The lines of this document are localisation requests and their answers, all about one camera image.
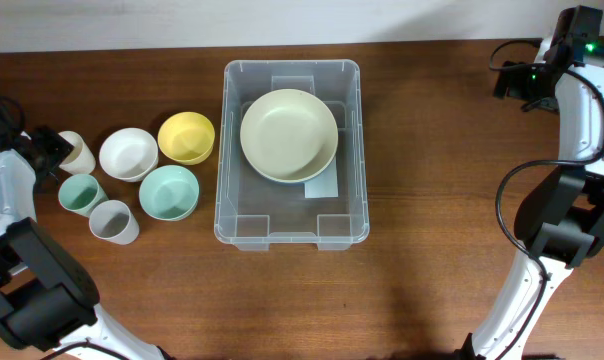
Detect cream cup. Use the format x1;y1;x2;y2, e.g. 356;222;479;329
59;131;96;175

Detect cream bowl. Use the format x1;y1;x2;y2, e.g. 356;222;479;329
240;89;339;183
241;131;337;180

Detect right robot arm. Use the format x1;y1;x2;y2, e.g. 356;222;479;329
453;5;604;359

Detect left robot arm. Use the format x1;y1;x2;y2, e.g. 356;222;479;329
0;96;168;360

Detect mint green cup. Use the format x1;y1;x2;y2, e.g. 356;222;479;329
58;174;108;217

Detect white small bowl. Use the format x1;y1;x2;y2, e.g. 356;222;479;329
99;128;159;182

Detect grey cup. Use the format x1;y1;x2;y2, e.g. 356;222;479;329
89;200;140;245

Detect mint green small bowl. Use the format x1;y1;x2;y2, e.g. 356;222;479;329
139;165;200;221

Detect yellow small bowl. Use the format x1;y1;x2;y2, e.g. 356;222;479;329
157;112;216;165

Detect clear plastic storage bin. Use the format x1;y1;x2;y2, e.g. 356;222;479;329
214;59;371;251

